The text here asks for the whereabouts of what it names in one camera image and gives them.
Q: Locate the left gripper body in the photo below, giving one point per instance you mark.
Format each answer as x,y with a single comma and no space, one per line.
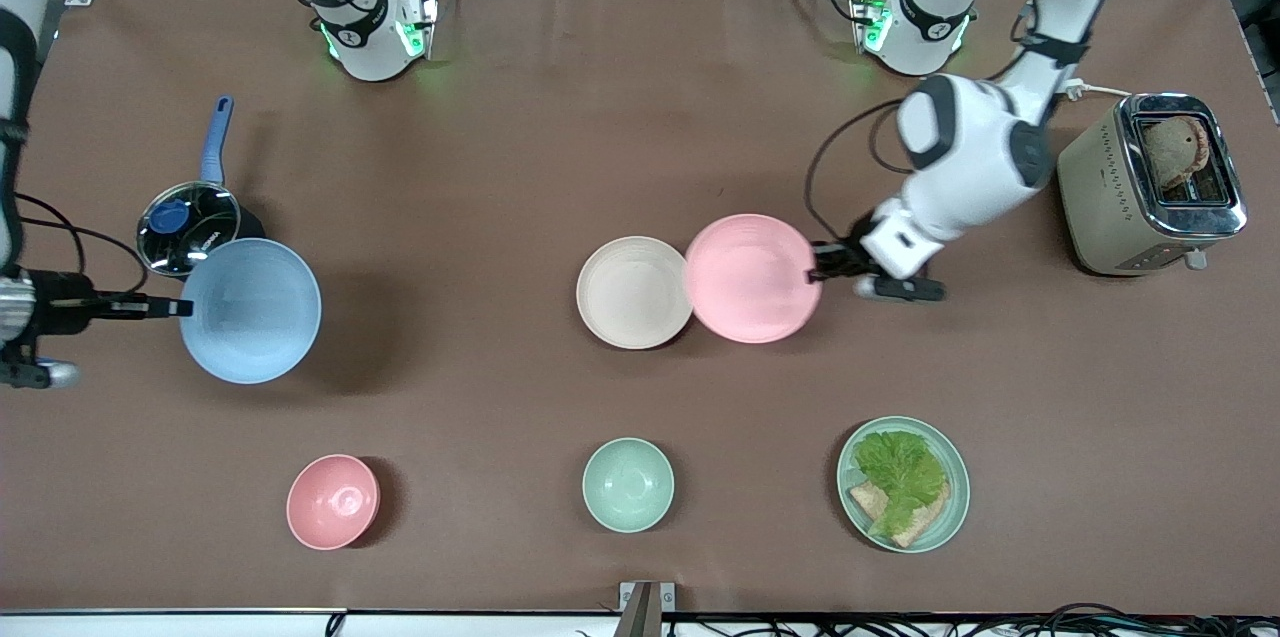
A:
848,258

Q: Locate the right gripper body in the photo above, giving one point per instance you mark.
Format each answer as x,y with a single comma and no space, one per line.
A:
62,303

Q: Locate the pink plate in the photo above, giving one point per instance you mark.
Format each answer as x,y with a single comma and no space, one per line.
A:
750,279

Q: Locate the blue bowl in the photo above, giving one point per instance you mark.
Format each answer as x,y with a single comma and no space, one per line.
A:
250,312

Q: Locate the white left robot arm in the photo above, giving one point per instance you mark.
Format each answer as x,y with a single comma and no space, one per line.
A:
985,147

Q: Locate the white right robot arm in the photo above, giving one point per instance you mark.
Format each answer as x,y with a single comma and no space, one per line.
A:
360,27

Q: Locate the glass lid with blue knob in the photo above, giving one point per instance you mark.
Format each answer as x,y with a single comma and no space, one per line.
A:
188,227

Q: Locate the cream plate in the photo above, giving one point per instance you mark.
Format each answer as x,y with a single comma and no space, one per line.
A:
632,293

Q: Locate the beige chrome toaster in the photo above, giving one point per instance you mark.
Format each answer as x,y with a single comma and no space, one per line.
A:
1100,187

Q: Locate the green lettuce leaf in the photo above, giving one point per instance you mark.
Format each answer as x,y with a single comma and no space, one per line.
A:
900,472

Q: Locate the green plate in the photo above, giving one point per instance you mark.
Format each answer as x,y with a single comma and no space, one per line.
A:
950,492

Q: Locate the small pink bowl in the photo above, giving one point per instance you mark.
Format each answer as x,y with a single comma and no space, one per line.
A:
331,502

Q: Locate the bread slice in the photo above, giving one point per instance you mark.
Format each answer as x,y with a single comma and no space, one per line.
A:
925,522

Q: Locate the brown toast slice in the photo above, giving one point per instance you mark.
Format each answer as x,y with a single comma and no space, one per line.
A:
1172,149

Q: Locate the small green bowl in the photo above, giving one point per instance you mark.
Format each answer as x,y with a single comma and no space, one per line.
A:
628,485

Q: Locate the metal table bracket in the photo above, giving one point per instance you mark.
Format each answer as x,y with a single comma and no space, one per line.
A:
645,609

